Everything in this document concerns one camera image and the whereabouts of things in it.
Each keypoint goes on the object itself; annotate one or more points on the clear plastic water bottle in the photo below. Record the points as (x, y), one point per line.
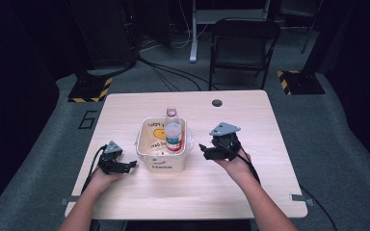
(173, 134)

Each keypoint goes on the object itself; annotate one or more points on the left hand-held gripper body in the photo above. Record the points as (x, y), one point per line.
(110, 160)

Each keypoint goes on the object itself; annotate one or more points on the printed plastic bag liner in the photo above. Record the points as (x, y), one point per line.
(151, 134)

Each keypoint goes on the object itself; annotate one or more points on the black equipment cabinet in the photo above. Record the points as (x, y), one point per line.
(102, 32)

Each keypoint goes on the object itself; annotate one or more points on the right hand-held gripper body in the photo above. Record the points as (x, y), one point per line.
(226, 144)

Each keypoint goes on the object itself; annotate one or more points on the white plastic bin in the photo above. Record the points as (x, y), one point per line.
(165, 162)

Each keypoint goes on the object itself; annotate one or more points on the person's right hand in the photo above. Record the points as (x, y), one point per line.
(239, 168)

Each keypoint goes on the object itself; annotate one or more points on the black folding chair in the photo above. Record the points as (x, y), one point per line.
(242, 45)

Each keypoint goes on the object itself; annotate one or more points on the person's left hand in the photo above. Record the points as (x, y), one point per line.
(104, 182)

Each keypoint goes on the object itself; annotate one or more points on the striped black stand base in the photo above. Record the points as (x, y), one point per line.
(90, 91)
(302, 82)

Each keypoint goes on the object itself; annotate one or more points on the grey metal table bracket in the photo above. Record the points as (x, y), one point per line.
(68, 201)
(302, 199)

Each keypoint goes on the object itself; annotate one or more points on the white desk frame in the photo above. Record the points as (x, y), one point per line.
(193, 32)

